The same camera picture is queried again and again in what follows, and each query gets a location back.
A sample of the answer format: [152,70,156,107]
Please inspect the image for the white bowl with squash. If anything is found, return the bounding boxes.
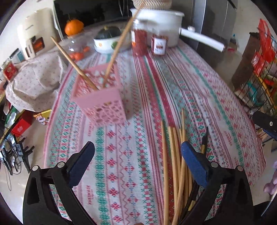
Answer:
[94,36,131,54]

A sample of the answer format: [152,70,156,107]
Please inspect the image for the patterned tablecloth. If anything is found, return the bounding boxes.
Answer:
[45,41,266,224]

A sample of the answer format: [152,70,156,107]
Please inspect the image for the orange fruit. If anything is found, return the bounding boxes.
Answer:
[64,19,84,36]

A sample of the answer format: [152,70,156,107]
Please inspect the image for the white electric pot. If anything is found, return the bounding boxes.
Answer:
[137,9,225,52]

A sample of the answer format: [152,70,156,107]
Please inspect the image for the short red dates jar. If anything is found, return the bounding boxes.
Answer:
[151,34,168,56]

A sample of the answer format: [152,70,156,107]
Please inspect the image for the long bamboo chopstick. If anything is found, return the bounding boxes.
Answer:
[102,1,146,88]

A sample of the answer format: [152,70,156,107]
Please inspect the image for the black wire basket rack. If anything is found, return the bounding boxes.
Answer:
[231,32,276,145]

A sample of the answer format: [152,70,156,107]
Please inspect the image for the pink perforated utensil holder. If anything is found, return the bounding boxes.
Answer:
[71,63,126,127]

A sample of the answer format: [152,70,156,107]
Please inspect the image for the grey refrigerator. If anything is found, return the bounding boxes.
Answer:
[171,0,238,67]

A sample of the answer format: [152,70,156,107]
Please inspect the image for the green kabocha squash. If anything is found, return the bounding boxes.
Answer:
[95,26,121,39]

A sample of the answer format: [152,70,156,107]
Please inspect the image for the woven rope basket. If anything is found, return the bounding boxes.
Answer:
[132,0,172,10]

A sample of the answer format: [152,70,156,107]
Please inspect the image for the red tea tin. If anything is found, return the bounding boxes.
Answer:
[1,61,18,82]

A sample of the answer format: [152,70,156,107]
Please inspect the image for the clear jar with tomatoes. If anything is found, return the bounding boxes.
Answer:
[66,34,91,61]

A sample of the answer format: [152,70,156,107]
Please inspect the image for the red plastic bag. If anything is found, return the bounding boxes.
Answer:
[251,19,276,76]

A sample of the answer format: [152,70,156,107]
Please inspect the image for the black microwave oven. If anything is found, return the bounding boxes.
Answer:
[53,0,134,39]

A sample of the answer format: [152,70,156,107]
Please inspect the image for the cream air fryer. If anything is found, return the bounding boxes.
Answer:
[24,7,60,59]

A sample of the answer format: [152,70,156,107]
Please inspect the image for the floral cloth cover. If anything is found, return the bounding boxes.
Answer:
[5,51,68,112]

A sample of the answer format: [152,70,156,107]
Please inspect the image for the tall red goji jar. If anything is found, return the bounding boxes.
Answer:
[131,19,148,56]

